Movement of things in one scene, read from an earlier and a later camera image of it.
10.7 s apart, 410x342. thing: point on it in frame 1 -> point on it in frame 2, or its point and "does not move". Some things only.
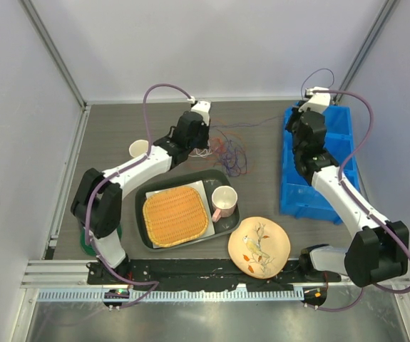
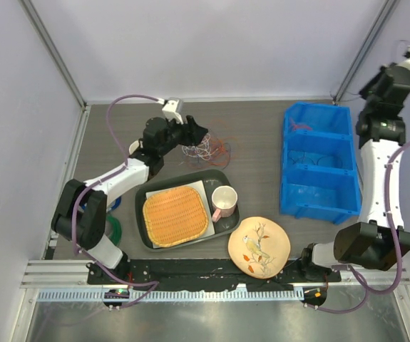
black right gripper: [290, 125] -> [364, 91]
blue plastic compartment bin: [298, 197] does not move
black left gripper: [202, 144] does not move
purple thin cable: [233, 159] -> [336, 160]
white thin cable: [205, 153] does not move
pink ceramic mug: [224, 201] does not move
